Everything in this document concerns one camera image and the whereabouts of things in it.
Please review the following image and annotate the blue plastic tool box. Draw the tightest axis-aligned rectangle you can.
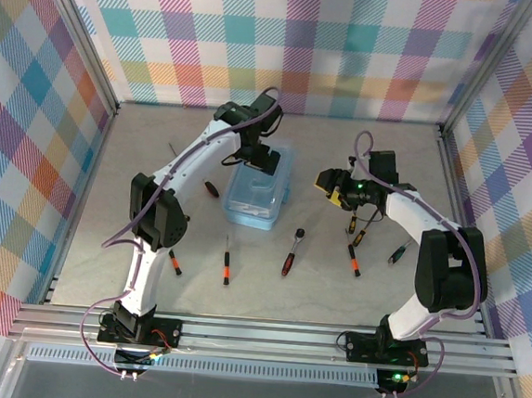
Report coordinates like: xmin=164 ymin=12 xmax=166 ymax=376
xmin=221 ymin=134 xmax=299 ymax=234

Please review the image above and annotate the orange black precision screwdriver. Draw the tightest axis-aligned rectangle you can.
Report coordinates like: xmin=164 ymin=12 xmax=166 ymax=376
xmin=341 ymin=228 xmax=366 ymax=278
xmin=220 ymin=234 xmax=235 ymax=286
xmin=165 ymin=249 xmax=185 ymax=277

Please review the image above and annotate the green black handle screwdriver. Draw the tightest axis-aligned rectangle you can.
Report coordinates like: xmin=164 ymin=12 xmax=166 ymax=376
xmin=386 ymin=237 xmax=413 ymax=267

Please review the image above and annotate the red black ratchet wrench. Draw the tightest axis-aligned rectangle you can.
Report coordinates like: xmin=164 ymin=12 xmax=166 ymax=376
xmin=279 ymin=226 xmax=306 ymax=278

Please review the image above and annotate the controller board with LED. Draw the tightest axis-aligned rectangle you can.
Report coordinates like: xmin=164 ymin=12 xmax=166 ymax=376
xmin=373 ymin=366 xmax=420 ymax=395
xmin=112 ymin=341 xmax=173 ymax=372

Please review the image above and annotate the purple camera cable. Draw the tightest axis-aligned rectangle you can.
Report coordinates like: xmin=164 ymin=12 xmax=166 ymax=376
xmin=332 ymin=130 xmax=499 ymax=398
xmin=75 ymin=71 xmax=282 ymax=390

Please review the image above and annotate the aluminium table side rail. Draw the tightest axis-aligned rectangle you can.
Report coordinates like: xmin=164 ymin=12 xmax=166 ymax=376
xmin=40 ymin=106 xmax=119 ymax=310
xmin=421 ymin=125 xmax=507 ymax=340

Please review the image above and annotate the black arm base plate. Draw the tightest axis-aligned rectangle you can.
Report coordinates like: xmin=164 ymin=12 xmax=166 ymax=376
xmin=343 ymin=329 xmax=432 ymax=368
xmin=96 ymin=310 xmax=186 ymax=350

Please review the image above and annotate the aluminium mounting rail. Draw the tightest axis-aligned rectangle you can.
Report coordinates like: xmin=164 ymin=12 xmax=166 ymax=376
xmin=6 ymin=296 xmax=523 ymax=386

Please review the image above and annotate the aluminium frame post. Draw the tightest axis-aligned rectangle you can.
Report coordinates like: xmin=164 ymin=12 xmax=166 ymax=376
xmin=21 ymin=0 xmax=131 ymax=117
xmin=436 ymin=0 xmax=532 ymax=144

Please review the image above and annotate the slotted grey cable duct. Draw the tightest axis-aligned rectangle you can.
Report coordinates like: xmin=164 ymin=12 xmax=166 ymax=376
xmin=22 ymin=342 xmax=382 ymax=392

